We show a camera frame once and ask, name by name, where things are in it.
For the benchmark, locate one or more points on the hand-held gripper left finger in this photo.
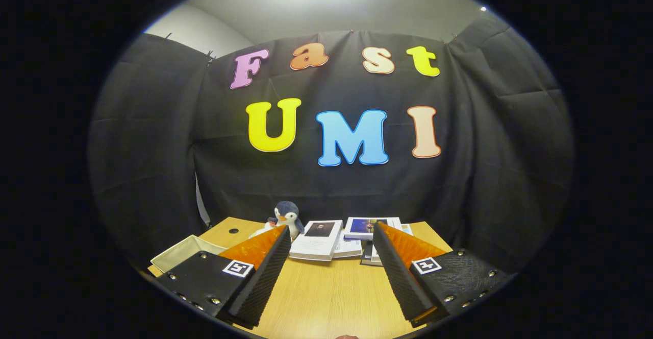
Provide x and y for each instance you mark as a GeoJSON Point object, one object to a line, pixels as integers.
{"type": "Point", "coordinates": [262, 283]}

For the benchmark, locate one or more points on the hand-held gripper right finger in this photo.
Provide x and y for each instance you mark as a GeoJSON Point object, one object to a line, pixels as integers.
{"type": "Point", "coordinates": [398, 283]}

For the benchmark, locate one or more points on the beige fabric storage box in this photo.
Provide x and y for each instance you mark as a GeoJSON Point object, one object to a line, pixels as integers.
{"type": "Point", "coordinates": [178, 252]}

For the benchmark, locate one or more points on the book with pale landscape cover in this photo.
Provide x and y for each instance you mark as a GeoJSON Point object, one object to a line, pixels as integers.
{"type": "Point", "coordinates": [376, 255]}

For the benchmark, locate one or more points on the white round plush toy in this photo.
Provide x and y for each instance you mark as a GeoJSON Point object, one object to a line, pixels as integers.
{"type": "Point", "coordinates": [261, 231]}

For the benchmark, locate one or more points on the plain white book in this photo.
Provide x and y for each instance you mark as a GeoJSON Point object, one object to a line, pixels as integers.
{"type": "Point", "coordinates": [349, 249]}

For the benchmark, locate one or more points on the book with blue picture cover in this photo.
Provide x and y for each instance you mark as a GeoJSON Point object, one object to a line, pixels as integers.
{"type": "Point", "coordinates": [365, 226]}

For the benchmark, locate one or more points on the white book with portrait cover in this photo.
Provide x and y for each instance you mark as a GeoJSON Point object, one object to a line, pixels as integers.
{"type": "Point", "coordinates": [316, 244]}

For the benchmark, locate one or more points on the navy penguin plush toy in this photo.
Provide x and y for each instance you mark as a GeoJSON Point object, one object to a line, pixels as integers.
{"type": "Point", "coordinates": [288, 216]}

